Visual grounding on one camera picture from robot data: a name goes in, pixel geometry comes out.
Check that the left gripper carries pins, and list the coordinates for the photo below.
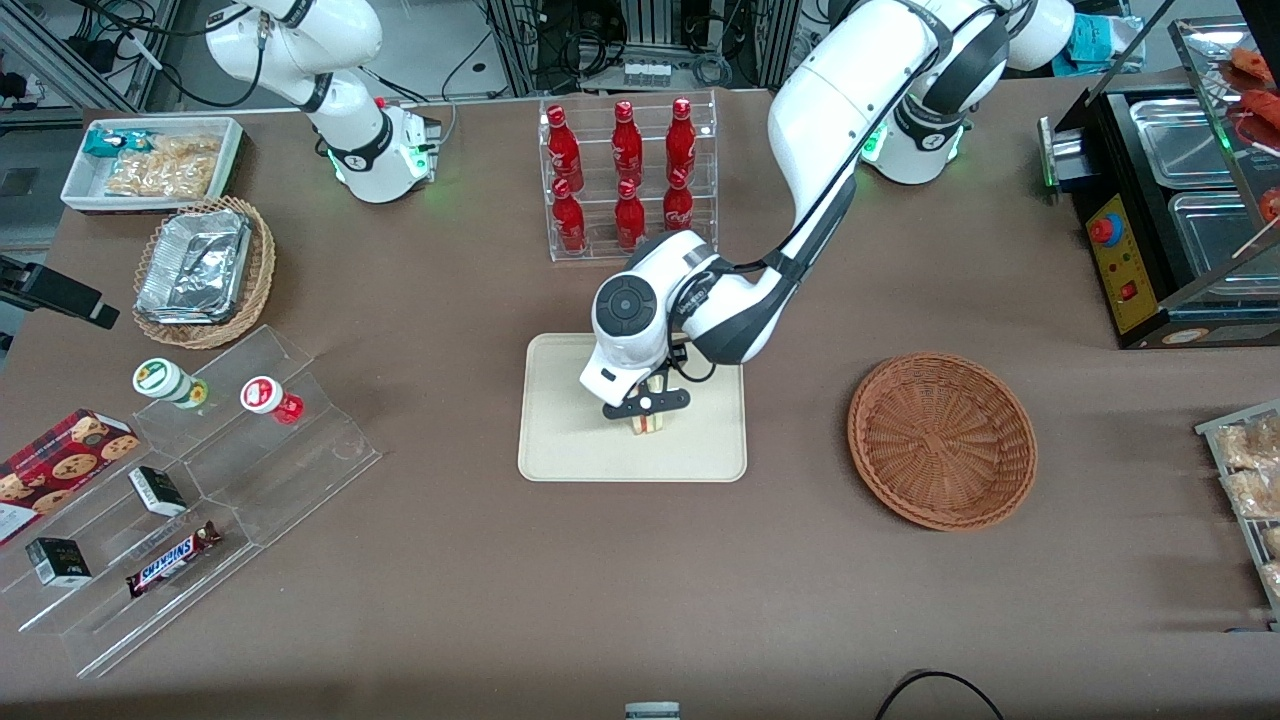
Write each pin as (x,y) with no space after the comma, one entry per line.
(672,361)

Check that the triangular sandwich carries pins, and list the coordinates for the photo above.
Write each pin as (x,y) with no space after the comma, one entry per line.
(650,425)

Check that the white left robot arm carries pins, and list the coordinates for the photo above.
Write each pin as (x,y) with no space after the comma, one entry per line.
(830,110)

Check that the beige plastic serving tray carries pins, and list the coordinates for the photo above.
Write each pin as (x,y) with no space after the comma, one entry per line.
(560,430)

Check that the brown round wicker basket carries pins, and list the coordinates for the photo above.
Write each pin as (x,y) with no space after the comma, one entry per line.
(940,440)

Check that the light oval wicker basket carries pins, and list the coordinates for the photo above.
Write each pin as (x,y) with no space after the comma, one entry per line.
(262,265)

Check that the tray of packaged pastries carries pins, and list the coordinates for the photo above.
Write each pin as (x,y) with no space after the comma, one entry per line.
(1215,440)

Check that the clear acrylic bottle rack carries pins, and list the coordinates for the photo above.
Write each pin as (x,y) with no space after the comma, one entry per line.
(600,245)

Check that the red cola bottle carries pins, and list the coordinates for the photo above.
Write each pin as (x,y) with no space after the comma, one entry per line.
(565,150)
(570,225)
(681,140)
(627,145)
(630,222)
(678,215)

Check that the white terminal block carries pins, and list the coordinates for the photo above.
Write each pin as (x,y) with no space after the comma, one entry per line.
(647,72)

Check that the grey device edge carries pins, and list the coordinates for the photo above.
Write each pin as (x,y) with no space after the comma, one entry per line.
(652,711)

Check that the red label yogurt bottle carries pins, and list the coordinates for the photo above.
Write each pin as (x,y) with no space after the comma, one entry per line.
(265,396)

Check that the clear acrylic stepped stand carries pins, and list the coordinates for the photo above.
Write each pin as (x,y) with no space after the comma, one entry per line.
(260,480)

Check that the stack of foil trays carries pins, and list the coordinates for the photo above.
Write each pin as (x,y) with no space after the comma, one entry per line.
(195,265)

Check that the black food warmer cabinet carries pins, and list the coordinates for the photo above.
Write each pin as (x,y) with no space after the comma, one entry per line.
(1135,280)

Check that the green label yogurt bottle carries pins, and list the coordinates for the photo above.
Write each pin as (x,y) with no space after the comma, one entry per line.
(165,381)

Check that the small black box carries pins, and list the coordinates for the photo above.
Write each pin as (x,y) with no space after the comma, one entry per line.
(58,562)
(157,490)

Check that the Snickers chocolate bar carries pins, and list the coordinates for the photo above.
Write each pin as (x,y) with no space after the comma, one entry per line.
(170,560)

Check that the clear bag of chips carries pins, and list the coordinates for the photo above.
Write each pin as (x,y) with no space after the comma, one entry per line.
(165,168)

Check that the steel warmer pan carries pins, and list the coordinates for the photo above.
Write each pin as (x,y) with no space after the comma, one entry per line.
(1215,240)
(1180,140)

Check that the bagged pastry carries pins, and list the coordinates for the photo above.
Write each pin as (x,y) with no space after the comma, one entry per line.
(1255,493)
(1250,445)
(1273,578)
(1272,542)

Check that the red cookie box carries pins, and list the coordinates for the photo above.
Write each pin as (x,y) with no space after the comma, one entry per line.
(60,465)

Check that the teal snack packet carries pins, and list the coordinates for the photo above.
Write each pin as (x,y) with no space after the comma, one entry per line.
(105,143)

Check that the white rectangular snack bin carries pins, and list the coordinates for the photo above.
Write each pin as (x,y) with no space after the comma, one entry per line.
(85,190)

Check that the red fried food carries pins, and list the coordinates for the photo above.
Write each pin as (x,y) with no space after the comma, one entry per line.
(1262,102)

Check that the aluminium frame rail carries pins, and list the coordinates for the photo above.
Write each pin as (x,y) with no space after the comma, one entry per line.
(60,55)

